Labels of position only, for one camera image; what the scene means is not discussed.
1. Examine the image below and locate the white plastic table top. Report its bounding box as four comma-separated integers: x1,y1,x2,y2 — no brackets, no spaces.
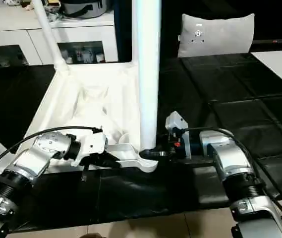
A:
19,62,159,173

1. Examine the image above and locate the black work mat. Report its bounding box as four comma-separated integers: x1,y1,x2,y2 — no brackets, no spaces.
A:
0,52,282,233

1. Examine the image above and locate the grey pillow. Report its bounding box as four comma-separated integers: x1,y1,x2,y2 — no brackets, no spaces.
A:
177,13,256,58

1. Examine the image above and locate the white flat board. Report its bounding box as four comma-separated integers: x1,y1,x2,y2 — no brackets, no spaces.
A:
252,50,282,92

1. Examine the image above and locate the white cabinet with glass doors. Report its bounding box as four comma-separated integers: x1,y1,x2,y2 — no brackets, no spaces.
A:
0,0,119,65

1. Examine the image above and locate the grey black bag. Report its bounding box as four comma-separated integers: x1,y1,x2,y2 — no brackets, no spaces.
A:
29,0,109,19

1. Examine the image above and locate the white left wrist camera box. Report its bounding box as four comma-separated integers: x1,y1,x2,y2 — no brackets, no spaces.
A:
76,130,109,167

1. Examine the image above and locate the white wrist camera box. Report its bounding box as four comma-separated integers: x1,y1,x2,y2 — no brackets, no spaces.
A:
76,130,109,167
165,112,189,159

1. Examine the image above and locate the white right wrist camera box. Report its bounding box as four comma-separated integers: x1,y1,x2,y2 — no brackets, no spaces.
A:
165,112,189,159

